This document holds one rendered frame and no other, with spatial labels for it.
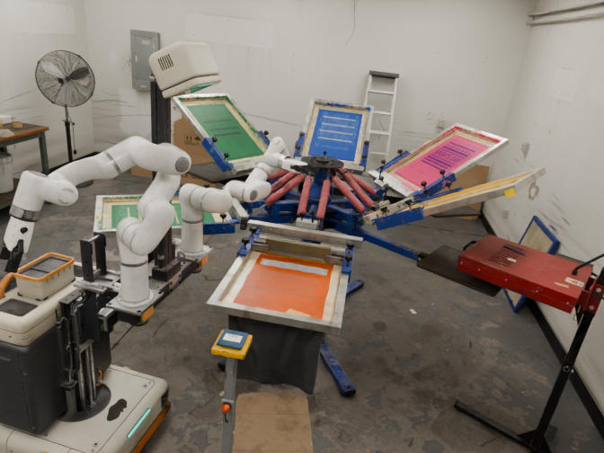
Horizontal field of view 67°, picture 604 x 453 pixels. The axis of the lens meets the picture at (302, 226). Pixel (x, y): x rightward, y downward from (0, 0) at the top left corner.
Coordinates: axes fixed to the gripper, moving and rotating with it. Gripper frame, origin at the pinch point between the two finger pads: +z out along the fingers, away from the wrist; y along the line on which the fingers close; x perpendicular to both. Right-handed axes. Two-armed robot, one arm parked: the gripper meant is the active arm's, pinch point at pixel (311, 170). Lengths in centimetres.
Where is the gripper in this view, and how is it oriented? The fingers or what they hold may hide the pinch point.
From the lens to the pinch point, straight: 226.3
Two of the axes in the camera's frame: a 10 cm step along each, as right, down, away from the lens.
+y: -5.3, 1.4, -8.3
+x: 1.9, -9.4, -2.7
